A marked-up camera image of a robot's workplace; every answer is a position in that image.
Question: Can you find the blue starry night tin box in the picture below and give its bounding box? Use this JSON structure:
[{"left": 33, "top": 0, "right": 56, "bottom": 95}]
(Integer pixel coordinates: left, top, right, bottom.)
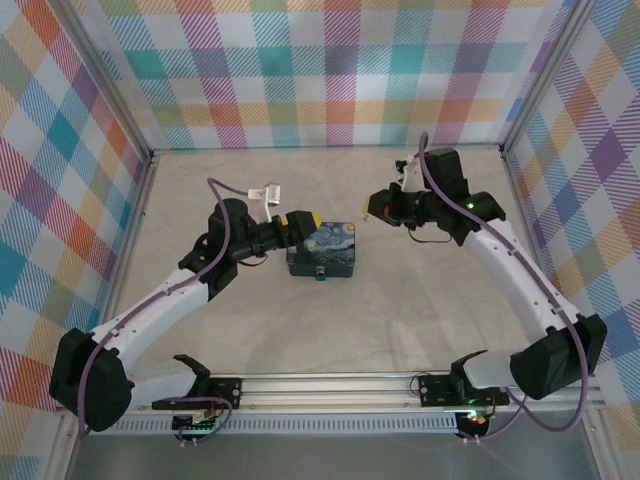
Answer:
[{"left": 285, "top": 219, "right": 357, "bottom": 282}]

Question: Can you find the long aluminium frame rail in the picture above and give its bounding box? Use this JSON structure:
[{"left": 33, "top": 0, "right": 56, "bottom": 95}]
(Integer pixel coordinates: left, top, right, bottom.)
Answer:
[{"left": 149, "top": 143, "right": 504, "bottom": 157}]

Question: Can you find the grey metal panel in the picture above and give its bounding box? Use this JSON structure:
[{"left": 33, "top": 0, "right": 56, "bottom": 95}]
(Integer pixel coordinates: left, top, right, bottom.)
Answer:
[{"left": 64, "top": 409, "right": 609, "bottom": 480}]

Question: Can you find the aluminium side frame rail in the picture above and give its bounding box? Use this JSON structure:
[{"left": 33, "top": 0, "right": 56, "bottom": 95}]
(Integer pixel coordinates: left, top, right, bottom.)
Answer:
[
  {"left": 99, "top": 149, "right": 161, "bottom": 326},
  {"left": 499, "top": 149, "right": 551, "bottom": 281}
]

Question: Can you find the aluminium corner post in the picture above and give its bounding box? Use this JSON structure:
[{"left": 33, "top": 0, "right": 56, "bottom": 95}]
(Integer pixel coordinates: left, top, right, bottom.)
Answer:
[
  {"left": 62, "top": 0, "right": 154, "bottom": 159},
  {"left": 499, "top": 0, "right": 594, "bottom": 156}
]

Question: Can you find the small circuit board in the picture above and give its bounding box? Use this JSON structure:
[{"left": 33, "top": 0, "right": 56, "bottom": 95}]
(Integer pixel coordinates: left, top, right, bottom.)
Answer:
[
  {"left": 172, "top": 409, "right": 224, "bottom": 432},
  {"left": 457, "top": 408, "right": 494, "bottom": 427}
]

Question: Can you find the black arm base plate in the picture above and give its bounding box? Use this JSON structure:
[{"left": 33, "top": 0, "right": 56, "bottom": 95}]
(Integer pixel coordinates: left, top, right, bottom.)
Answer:
[
  {"left": 417, "top": 374, "right": 509, "bottom": 407},
  {"left": 149, "top": 377, "right": 244, "bottom": 412}
]

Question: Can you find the slotted grey cable tray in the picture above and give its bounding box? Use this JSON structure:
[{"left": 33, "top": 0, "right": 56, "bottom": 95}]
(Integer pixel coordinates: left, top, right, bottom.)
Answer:
[{"left": 112, "top": 416, "right": 460, "bottom": 435}]

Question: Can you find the aluminium mounting rail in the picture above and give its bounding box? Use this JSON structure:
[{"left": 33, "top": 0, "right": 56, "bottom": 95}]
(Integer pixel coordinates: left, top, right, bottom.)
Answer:
[{"left": 124, "top": 372, "right": 604, "bottom": 416}]

